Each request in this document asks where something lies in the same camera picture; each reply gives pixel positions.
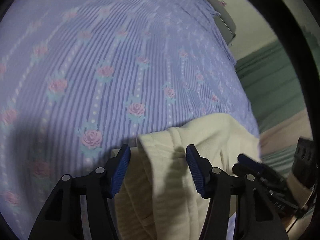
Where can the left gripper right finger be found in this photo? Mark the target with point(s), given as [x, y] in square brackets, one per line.
[255, 216]

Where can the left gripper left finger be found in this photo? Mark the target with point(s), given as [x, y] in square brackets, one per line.
[60, 216]

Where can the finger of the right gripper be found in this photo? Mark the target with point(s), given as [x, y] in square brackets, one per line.
[250, 164]
[240, 170]

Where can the cream fleece pants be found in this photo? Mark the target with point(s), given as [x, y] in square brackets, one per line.
[158, 198]

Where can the black device green light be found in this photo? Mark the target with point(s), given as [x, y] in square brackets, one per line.
[304, 167]

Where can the green curtain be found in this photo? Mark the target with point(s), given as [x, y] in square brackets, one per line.
[271, 85]

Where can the grey upholstered headboard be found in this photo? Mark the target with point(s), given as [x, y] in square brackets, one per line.
[224, 21]

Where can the purple floral striped duvet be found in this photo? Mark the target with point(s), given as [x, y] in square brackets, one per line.
[82, 77]

